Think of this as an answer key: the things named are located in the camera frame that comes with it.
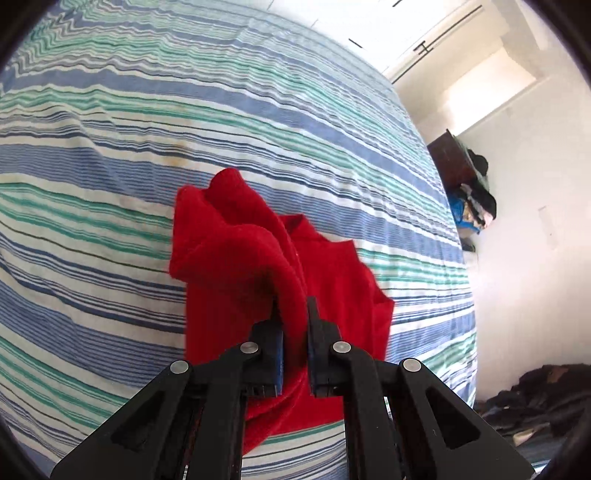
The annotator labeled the blue green striped bedspread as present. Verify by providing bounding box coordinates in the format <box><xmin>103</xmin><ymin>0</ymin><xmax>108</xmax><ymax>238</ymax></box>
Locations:
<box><xmin>1</xmin><ymin>1</ymin><xmax>477</xmax><ymax>473</ymax></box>

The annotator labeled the dark clothes pile on table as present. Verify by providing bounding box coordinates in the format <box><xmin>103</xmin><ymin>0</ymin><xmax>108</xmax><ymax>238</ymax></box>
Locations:
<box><xmin>448</xmin><ymin>149</ymin><xmax>497</xmax><ymax>239</ymax></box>

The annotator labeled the dark wooden side table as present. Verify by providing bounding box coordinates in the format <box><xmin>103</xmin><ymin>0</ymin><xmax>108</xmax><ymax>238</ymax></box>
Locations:
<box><xmin>427</xmin><ymin>130</ymin><xmax>489</xmax><ymax>196</ymax></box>

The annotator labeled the red knit sweater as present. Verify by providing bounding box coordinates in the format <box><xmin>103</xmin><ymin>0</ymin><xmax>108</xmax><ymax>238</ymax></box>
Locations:
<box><xmin>169</xmin><ymin>169</ymin><xmax>394</xmax><ymax>450</ymax></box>

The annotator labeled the dark clothes heap on floor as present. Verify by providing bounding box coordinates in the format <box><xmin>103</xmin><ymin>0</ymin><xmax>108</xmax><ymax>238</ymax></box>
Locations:
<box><xmin>475</xmin><ymin>364</ymin><xmax>590</xmax><ymax>447</ymax></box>

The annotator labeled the white wardrobe with black handles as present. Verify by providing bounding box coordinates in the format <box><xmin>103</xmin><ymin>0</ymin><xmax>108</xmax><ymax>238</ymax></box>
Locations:
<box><xmin>266</xmin><ymin>0</ymin><xmax>494</xmax><ymax>79</ymax></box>

